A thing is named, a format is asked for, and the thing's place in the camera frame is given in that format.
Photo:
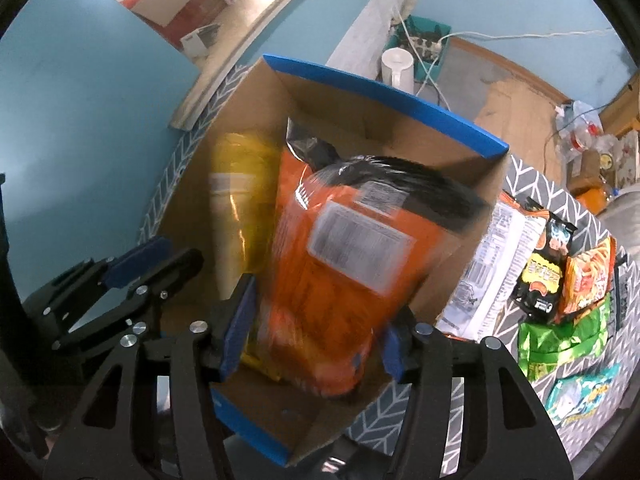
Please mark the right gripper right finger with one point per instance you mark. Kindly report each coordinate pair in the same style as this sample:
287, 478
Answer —
506, 433

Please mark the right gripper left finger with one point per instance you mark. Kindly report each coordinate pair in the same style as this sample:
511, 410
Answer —
111, 432

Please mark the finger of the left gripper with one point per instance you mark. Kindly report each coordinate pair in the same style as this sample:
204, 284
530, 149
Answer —
150, 274

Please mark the black yellow noodle snack bag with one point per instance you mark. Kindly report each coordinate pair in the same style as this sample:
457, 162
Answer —
539, 287

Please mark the orange fries snack bag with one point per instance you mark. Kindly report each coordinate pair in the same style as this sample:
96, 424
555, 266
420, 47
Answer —
588, 278

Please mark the orange black chip bag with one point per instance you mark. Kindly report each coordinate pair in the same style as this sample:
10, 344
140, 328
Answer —
355, 238

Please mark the light blue snack bag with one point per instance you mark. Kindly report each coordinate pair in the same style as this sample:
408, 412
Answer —
578, 397

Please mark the green snack bag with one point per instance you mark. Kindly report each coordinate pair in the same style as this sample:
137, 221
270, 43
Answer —
544, 348

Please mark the white orange snack bag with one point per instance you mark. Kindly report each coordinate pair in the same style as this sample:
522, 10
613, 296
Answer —
488, 280

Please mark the orange juice bottle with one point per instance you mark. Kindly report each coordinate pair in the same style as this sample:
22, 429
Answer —
595, 200

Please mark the brown cardboard box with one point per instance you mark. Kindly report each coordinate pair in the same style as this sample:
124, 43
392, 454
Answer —
174, 19

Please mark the white electric kettle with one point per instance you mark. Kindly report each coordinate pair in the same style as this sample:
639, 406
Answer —
397, 69

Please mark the white power strip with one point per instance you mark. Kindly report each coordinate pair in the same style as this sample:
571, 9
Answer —
426, 48

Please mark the teal plastic crate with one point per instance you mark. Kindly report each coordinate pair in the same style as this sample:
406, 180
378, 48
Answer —
423, 27

